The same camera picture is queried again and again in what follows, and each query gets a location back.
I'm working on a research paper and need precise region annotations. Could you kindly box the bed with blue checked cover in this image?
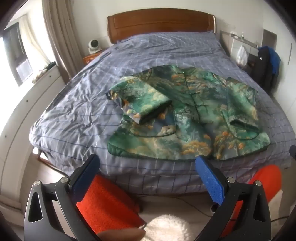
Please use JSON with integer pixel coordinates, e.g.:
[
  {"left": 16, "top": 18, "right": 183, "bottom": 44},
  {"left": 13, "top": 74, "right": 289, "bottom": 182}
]
[{"left": 29, "top": 30, "right": 296, "bottom": 195}]

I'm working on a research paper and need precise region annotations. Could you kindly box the beige curtain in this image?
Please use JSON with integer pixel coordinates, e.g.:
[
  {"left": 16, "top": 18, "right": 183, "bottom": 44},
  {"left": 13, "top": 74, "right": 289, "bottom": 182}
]
[{"left": 42, "top": 0, "right": 85, "bottom": 81}]

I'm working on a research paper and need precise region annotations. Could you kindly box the small white fan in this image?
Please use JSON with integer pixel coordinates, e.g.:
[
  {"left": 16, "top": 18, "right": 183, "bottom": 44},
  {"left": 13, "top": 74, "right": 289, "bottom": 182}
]
[{"left": 87, "top": 39, "right": 102, "bottom": 54}]

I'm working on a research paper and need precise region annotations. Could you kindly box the white window bench cabinet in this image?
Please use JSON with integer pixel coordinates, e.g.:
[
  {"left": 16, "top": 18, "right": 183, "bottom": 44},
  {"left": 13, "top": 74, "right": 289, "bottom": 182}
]
[{"left": 0, "top": 61, "right": 70, "bottom": 197}]

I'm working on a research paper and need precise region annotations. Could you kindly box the white plastic bag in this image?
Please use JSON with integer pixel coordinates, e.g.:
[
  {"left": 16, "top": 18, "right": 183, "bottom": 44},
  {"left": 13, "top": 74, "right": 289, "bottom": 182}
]
[{"left": 235, "top": 45, "right": 248, "bottom": 67}]

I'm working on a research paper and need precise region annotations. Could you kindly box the metal wall rack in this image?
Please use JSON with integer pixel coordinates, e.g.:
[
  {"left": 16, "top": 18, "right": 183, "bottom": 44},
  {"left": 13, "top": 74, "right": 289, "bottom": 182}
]
[{"left": 220, "top": 30, "right": 259, "bottom": 49}]

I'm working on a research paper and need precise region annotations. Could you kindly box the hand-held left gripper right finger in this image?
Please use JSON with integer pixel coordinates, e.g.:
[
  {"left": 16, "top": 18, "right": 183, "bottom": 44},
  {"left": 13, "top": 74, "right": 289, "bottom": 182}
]
[{"left": 195, "top": 155, "right": 271, "bottom": 241}]

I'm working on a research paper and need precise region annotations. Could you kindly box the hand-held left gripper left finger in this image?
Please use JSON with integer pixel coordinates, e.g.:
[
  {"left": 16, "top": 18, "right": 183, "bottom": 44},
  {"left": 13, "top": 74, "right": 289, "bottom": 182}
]
[{"left": 23, "top": 153, "right": 102, "bottom": 241}]

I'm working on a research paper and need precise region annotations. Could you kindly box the white fluffy rug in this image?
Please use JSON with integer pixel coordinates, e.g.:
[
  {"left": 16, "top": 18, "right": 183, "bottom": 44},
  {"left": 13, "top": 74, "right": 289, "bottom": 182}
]
[{"left": 141, "top": 214, "right": 201, "bottom": 241}]

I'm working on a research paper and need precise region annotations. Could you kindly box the green floral padded jacket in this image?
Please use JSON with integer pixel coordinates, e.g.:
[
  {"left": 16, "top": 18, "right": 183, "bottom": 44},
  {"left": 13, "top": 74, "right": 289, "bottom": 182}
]
[{"left": 106, "top": 65, "right": 271, "bottom": 161}]

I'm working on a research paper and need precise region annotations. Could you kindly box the wooden bed headboard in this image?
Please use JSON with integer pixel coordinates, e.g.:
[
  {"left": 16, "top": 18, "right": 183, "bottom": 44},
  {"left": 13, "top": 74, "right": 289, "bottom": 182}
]
[{"left": 106, "top": 8, "right": 217, "bottom": 44}]

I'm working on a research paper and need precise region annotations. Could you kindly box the dark hanging jacket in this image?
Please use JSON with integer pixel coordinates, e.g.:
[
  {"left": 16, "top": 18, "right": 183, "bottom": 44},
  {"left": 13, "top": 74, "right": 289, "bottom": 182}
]
[{"left": 253, "top": 46, "right": 281, "bottom": 93}]

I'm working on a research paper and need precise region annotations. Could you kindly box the wooden nightstand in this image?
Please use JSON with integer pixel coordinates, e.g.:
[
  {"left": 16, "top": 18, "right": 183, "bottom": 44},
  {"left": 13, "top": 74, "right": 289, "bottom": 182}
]
[{"left": 83, "top": 47, "right": 109, "bottom": 65}]

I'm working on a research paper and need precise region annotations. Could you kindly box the window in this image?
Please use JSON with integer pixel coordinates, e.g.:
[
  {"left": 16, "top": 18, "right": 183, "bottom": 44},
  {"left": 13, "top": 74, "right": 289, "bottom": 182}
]
[{"left": 0, "top": 14, "right": 35, "bottom": 87}]

